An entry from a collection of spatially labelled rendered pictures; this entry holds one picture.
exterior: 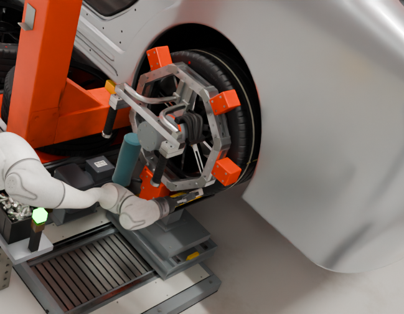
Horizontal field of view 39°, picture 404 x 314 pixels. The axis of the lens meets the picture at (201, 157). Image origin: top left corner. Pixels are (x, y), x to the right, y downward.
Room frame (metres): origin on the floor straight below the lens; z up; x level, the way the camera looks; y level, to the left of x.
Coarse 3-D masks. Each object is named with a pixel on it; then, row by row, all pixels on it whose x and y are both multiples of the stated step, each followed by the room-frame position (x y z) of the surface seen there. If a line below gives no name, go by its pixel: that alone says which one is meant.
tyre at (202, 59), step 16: (208, 48) 2.37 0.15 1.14; (192, 64) 2.20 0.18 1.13; (208, 64) 2.16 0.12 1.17; (240, 64) 2.26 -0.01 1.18; (208, 80) 2.14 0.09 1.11; (224, 80) 2.10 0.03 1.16; (240, 80) 2.17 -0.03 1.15; (240, 96) 2.09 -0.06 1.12; (256, 96) 2.17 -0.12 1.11; (240, 112) 2.04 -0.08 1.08; (256, 112) 2.11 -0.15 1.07; (240, 128) 2.01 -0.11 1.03; (256, 128) 2.08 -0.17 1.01; (240, 144) 1.99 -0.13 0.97; (256, 144) 2.07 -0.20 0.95; (240, 160) 1.99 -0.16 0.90; (256, 160) 2.08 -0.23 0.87; (240, 176) 2.04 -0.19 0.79; (208, 192) 2.02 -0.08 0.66
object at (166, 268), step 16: (128, 240) 2.13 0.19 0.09; (144, 240) 2.12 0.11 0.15; (208, 240) 2.29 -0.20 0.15; (144, 256) 2.06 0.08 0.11; (160, 256) 2.06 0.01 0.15; (176, 256) 2.06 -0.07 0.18; (192, 256) 2.11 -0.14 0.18; (208, 256) 2.22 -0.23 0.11; (160, 272) 1.99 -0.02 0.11; (176, 272) 2.03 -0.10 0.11
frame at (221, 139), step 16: (176, 64) 2.15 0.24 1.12; (144, 80) 2.21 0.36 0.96; (192, 80) 2.08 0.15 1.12; (144, 96) 2.26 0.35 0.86; (208, 96) 2.02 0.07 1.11; (208, 112) 2.00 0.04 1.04; (224, 128) 2.00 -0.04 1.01; (224, 144) 1.95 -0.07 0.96; (144, 160) 2.13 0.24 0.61; (208, 160) 1.96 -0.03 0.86; (176, 176) 2.09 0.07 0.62; (208, 176) 1.94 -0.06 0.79
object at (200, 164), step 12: (156, 84) 2.29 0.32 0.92; (168, 84) 2.34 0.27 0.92; (156, 96) 2.31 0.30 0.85; (156, 108) 2.32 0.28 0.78; (192, 108) 2.18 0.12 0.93; (204, 108) 2.15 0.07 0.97; (204, 120) 2.16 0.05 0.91; (204, 132) 2.15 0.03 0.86; (228, 132) 2.04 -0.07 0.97; (180, 156) 2.26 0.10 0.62; (192, 156) 2.30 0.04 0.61; (204, 156) 2.34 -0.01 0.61; (180, 168) 2.15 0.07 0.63; (192, 168) 2.20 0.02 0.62
